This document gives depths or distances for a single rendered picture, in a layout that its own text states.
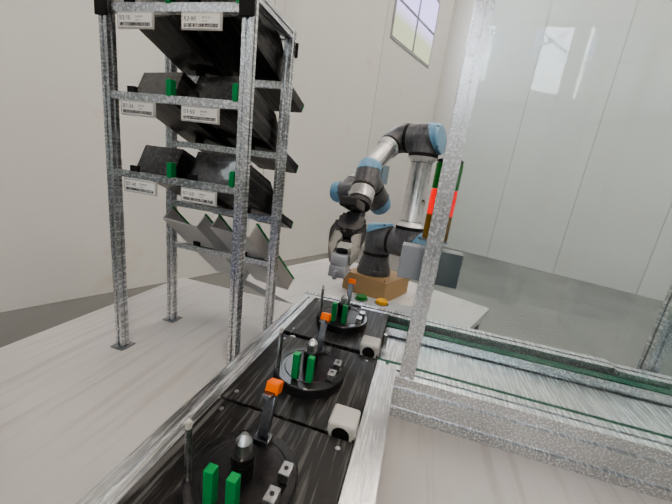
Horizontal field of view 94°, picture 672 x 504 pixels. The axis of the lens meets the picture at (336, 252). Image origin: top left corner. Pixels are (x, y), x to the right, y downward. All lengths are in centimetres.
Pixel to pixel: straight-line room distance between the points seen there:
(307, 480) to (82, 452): 41
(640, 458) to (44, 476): 101
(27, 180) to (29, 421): 262
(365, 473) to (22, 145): 314
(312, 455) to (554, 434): 49
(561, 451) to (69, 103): 343
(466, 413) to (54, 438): 77
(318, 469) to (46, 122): 313
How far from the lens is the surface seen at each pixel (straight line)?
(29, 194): 334
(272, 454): 51
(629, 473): 91
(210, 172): 78
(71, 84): 338
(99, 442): 76
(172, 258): 104
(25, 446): 81
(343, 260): 81
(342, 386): 66
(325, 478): 52
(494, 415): 79
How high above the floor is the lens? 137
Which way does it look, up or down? 14 degrees down
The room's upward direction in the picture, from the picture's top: 7 degrees clockwise
